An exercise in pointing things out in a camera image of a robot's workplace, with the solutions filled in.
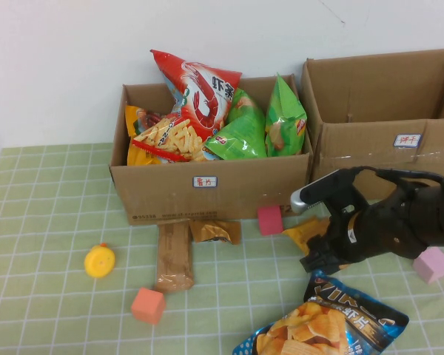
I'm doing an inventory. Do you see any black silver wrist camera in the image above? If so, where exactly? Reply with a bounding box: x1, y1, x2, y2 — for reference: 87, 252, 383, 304
291, 168, 360, 215

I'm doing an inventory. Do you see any yellow rubber duck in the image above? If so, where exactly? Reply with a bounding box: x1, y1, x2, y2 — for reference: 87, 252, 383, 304
84, 243, 116, 279

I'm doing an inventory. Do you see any magenta foam cube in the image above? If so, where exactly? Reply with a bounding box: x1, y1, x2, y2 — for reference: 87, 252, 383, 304
257, 205, 285, 237

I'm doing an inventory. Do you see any orange foam cube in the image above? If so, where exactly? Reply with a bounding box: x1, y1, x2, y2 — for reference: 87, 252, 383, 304
130, 287, 167, 325

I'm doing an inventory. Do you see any blue shrimp chips bag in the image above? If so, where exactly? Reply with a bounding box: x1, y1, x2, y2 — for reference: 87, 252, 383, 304
232, 268, 410, 355

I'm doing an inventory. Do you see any small yellow snack packet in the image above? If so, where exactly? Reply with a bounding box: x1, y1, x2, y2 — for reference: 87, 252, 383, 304
282, 217, 332, 256

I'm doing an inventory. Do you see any cardboard box with biscuit label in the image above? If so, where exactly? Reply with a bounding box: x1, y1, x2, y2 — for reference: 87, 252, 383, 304
300, 46, 444, 203

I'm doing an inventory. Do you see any pink foam cube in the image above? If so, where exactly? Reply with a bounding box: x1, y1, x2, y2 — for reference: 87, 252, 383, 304
412, 246, 444, 285

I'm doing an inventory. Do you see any green checked tablecloth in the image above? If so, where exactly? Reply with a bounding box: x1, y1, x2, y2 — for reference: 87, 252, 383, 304
0, 142, 444, 355

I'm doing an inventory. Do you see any long brown wafer package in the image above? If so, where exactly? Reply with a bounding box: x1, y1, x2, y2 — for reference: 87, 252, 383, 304
154, 218, 195, 294

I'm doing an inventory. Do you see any orange snack bag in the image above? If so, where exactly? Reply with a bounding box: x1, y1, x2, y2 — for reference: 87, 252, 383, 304
124, 105, 164, 166

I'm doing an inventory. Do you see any golden brown snack packet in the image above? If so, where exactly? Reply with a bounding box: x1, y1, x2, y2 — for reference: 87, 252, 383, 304
189, 218, 242, 246

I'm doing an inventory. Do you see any green potato chips bag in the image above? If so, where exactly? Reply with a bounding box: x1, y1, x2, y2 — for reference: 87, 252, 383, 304
264, 72, 308, 157
225, 87, 266, 123
202, 109, 268, 160

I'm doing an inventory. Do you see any red shrimp stick bag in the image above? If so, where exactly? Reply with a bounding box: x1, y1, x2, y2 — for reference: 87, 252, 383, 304
149, 49, 243, 140

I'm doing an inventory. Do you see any yellow crinkle fries bag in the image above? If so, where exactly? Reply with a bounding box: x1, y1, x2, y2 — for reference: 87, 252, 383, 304
132, 114, 208, 163

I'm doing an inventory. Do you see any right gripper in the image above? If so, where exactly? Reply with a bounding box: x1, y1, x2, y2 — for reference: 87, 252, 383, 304
299, 201, 397, 275

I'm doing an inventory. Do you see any cardboard box with chips label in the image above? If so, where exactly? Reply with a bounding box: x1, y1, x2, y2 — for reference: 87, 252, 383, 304
109, 73, 314, 226

